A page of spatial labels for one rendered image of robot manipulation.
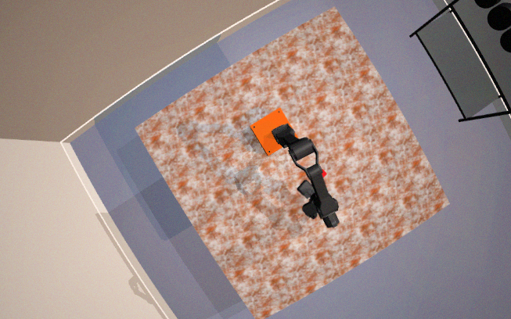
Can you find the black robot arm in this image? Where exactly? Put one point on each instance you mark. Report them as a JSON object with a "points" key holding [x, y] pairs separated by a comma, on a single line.
{"points": [[325, 205]]}

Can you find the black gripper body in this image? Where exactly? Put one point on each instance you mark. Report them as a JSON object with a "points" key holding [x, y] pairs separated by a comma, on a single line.
{"points": [[305, 189]]}

